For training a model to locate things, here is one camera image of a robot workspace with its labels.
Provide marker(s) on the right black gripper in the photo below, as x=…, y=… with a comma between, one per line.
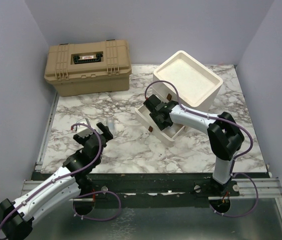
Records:
x=161, y=126

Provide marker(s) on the cream drawer organizer cabinet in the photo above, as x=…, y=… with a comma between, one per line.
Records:
x=196, y=84

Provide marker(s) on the white cosmetic bottle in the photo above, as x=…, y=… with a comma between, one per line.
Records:
x=172, y=130

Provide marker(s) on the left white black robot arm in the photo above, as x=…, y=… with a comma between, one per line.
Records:
x=71, y=180

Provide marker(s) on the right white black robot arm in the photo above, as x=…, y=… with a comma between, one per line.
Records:
x=224, y=135

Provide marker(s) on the tan plastic toolbox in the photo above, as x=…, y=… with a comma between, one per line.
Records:
x=86, y=68

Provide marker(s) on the black mounting rail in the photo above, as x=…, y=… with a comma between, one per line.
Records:
x=154, y=190

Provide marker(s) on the aluminium extrusion rail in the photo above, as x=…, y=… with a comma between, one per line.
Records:
x=267, y=188

